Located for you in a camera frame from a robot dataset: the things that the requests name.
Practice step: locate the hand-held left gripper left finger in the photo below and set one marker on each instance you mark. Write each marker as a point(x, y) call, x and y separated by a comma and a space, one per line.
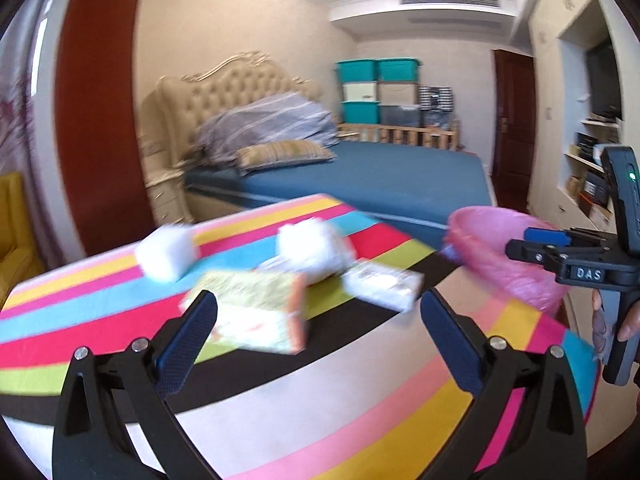
point(187, 340)

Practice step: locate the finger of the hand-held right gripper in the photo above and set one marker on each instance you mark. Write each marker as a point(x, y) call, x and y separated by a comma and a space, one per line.
point(545, 235)
point(530, 251)

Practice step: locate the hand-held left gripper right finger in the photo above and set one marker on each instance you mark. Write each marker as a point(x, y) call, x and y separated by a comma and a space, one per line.
point(452, 345)

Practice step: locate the pink plastic trash bag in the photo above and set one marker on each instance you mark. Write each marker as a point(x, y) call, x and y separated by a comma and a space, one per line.
point(495, 255)

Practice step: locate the printed orange-edged carton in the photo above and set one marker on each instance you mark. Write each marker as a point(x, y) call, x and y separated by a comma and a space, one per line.
point(255, 300)

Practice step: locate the person's right hand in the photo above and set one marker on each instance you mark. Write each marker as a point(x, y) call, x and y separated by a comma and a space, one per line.
point(602, 327)

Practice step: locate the dark box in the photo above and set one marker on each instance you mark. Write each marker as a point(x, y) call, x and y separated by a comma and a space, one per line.
point(586, 142)
point(595, 187)

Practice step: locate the white foam block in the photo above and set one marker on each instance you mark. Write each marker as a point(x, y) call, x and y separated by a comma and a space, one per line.
point(165, 255)

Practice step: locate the white tissue packet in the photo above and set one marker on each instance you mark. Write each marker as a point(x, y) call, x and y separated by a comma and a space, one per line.
point(382, 285)

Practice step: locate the red-brown wooden door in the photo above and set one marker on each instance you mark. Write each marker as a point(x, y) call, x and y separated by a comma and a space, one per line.
point(512, 125)

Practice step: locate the rainbow striped tablecloth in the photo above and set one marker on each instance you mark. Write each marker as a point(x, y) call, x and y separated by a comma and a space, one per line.
point(300, 410)

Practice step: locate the black flat television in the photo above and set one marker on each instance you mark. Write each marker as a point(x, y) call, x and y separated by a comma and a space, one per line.
point(602, 80)

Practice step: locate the cream nightstand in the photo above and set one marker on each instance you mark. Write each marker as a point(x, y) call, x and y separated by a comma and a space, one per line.
point(167, 195)

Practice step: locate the white paper wad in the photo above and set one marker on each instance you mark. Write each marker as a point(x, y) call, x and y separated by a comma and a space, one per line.
point(312, 250)

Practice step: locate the blue bed mattress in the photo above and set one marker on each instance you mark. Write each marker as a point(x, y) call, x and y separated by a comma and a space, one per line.
point(390, 180)

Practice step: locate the blue-grey storage box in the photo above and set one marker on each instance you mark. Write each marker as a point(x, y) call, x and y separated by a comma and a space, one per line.
point(436, 119)

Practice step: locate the yellow leather armchair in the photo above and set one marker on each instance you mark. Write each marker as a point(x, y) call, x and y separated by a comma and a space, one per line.
point(15, 240)

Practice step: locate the brown striped pillow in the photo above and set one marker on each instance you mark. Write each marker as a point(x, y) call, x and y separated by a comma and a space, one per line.
point(280, 155)

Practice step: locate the stack of teal-lidded storage bins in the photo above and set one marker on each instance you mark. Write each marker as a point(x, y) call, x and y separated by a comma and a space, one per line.
point(380, 92)

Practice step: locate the blue-grey striped duvet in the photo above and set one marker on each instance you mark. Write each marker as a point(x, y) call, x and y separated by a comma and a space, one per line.
point(270, 120)

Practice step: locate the red-brown wooden column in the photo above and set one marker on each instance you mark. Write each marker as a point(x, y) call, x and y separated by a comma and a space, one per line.
point(100, 110)

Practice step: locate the ceiling air vent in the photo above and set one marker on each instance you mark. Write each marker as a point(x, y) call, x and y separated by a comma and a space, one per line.
point(450, 2)

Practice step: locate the beige tufted headboard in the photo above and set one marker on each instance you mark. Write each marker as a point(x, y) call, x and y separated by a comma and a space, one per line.
point(225, 90)

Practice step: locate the pink patterned lace curtain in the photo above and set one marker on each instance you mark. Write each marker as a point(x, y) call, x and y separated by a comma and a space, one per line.
point(20, 110)

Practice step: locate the white built-in wall shelf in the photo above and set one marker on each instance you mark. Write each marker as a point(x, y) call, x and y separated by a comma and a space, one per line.
point(575, 165)

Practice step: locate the wooden bed rail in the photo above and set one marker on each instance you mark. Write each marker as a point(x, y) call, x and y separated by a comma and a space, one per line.
point(400, 135)

